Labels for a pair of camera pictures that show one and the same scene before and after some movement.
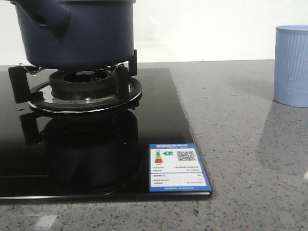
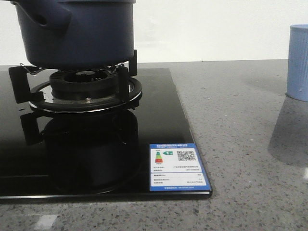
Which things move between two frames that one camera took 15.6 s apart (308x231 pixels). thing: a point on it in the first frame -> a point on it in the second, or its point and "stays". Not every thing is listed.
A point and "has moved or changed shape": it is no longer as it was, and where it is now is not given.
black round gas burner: [83, 84] stays
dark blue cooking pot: [77, 34] stays
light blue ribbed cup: [290, 86] has moved or changed shape
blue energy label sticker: [176, 167] stays
